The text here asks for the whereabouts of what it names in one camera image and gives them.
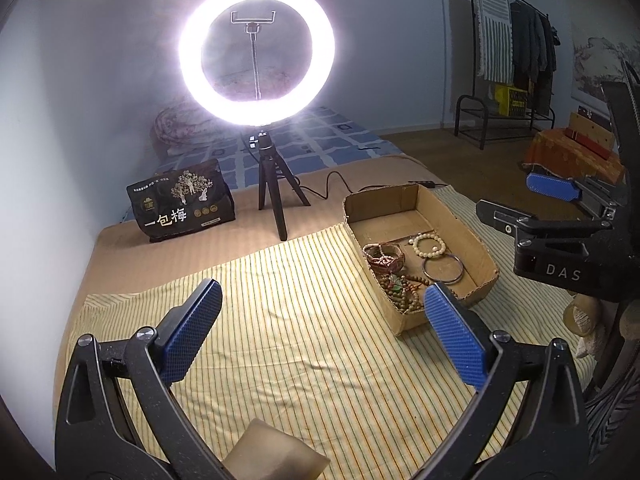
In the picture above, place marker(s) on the phone holder clamp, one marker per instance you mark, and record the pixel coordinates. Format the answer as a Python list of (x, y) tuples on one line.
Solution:
[(254, 20)]

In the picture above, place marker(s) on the striped hanging towel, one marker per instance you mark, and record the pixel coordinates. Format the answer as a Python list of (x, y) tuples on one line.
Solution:
[(492, 35)]

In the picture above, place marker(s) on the cardboard box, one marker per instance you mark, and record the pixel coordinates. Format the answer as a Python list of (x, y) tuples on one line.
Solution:
[(470, 240)]

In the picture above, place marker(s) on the black clothes rack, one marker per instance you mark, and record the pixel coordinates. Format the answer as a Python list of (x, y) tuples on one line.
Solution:
[(472, 115)]

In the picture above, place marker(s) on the black printed snack bag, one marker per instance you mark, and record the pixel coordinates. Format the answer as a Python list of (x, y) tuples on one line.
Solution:
[(182, 210)]

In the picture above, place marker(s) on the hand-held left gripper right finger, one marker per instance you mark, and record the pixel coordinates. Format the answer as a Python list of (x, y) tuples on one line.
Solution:
[(455, 337)]

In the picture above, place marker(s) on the dark hanging clothes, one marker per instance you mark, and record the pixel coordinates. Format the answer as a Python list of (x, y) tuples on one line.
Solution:
[(532, 50)]

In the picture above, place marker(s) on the blue patterned blanket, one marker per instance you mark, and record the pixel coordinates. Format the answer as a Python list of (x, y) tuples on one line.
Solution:
[(320, 140)]

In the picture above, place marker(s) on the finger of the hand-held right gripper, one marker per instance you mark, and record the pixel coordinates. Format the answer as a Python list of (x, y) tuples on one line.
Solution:
[(552, 187), (540, 222)]

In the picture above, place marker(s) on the person's right hand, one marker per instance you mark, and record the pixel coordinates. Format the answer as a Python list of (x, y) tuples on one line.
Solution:
[(582, 317)]

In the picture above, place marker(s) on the tan bed mattress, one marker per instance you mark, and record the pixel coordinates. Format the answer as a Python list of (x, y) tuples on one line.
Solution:
[(125, 255)]

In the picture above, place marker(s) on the orange cloth covered stool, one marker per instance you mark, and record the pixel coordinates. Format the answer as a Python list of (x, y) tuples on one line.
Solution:
[(560, 155)]

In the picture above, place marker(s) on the dark striped cloth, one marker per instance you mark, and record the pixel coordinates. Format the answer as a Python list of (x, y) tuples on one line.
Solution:
[(615, 410)]

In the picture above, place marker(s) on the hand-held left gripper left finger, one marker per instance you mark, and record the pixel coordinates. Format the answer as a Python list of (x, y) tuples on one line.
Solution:
[(195, 332)]

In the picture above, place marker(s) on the yellow plastic crate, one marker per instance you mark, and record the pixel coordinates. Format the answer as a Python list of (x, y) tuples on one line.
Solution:
[(511, 101)]

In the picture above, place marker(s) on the wall poster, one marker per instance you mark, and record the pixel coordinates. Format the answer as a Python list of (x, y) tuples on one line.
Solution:
[(595, 70)]

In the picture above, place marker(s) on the patterned pillow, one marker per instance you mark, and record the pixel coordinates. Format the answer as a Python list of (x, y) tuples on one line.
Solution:
[(180, 127)]

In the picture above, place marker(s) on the yellow striped cloth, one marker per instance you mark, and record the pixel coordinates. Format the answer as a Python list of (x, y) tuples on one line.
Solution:
[(300, 320)]

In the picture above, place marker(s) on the silver bangle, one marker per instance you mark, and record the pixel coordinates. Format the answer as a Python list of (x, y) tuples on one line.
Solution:
[(426, 272)]

